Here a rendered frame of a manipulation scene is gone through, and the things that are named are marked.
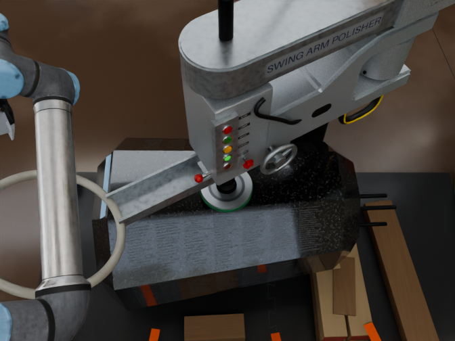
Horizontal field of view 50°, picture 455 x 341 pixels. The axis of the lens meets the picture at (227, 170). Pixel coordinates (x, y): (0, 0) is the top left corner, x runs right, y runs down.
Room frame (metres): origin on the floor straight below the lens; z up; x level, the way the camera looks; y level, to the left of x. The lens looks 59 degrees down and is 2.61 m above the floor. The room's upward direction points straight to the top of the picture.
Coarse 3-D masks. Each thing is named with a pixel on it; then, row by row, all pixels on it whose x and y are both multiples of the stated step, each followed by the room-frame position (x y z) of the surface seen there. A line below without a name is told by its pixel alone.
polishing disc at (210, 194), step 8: (208, 176) 1.02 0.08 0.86; (240, 176) 1.02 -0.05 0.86; (248, 176) 1.02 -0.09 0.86; (240, 184) 0.98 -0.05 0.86; (248, 184) 0.98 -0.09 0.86; (208, 192) 0.94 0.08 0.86; (216, 192) 0.94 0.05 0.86; (240, 192) 0.94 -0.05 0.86; (248, 192) 0.94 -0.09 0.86; (208, 200) 0.91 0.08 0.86; (216, 200) 0.91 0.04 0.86; (224, 200) 0.91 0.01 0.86; (232, 200) 0.91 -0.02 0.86; (240, 200) 0.91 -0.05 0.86; (224, 208) 0.87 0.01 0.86; (232, 208) 0.87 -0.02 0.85
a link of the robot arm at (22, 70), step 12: (0, 36) 0.84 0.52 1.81; (0, 48) 0.79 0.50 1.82; (0, 60) 0.75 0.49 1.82; (12, 60) 0.77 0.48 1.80; (24, 60) 0.79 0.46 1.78; (0, 72) 0.72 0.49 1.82; (12, 72) 0.73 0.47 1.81; (24, 72) 0.76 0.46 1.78; (0, 84) 0.71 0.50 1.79; (12, 84) 0.72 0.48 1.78; (24, 84) 0.74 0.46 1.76; (0, 96) 0.71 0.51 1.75; (12, 96) 0.71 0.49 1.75
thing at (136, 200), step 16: (192, 160) 0.96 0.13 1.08; (160, 176) 0.90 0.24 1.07; (176, 176) 0.91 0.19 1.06; (192, 176) 0.91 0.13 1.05; (112, 192) 0.81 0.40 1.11; (128, 192) 0.83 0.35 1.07; (144, 192) 0.84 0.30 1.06; (160, 192) 0.84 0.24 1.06; (176, 192) 0.82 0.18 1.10; (192, 192) 0.84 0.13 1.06; (128, 208) 0.77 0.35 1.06; (144, 208) 0.75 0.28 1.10; (160, 208) 0.77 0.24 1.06; (128, 224) 0.71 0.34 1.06
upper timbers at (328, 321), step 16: (352, 256) 0.92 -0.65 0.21; (320, 272) 0.84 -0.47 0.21; (320, 288) 0.75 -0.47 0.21; (320, 304) 0.67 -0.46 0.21; (368, 304) 0.67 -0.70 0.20; (320, 320) 0.60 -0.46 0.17; (336, 320) 0.59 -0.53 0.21; (352, 320) 0.59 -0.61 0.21; (368, 320) 0.59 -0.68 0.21; (320, 336) 0.54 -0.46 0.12; (336, 336) 0.52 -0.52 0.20; (352, 336) 0.52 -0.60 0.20; (368, 336) 0.52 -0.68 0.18
